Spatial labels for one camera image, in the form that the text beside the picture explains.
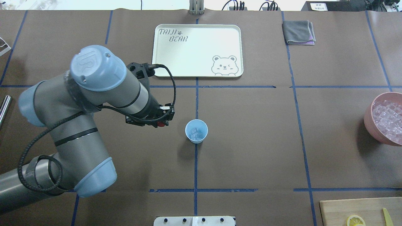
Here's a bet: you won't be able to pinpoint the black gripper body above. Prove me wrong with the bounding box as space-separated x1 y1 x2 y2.
125 104 175 127

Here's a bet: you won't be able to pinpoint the red strawberry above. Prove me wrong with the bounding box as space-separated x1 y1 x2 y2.
156 121 166 127

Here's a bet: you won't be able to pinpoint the light blue cup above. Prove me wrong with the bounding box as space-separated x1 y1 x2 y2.
185 120 208 144

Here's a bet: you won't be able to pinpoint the steel muddler black head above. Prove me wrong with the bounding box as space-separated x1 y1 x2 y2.
0 95 12 128

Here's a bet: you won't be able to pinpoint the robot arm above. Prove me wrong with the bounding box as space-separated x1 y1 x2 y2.
1 45 175 214

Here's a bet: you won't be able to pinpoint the ice cube in cup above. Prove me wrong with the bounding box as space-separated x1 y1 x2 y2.
190 127 203 141

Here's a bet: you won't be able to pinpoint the pink bowl of ice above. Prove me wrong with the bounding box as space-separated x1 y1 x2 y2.
364 92 402 146

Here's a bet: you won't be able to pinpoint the cream bear tray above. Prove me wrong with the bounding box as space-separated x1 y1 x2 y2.
152 24 244 78

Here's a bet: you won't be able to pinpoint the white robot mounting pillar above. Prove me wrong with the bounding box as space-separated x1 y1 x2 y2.
153 216 236 226

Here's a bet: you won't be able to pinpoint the grey folded cloth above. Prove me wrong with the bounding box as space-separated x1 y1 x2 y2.
282 20 316 46

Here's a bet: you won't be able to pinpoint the wooden cutting board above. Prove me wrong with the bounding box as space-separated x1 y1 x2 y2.
320 196 402 226

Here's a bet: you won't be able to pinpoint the black power strip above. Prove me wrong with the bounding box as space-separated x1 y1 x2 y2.
301 0 367 12

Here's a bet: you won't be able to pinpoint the lemon slices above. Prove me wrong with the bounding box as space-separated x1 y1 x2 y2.
346 215 366 226

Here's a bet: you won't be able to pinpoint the yellow plastic knife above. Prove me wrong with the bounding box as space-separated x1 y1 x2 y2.
382 208 394 226

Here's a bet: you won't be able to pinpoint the aluminium frame post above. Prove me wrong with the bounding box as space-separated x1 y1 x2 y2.
189 0 205 15

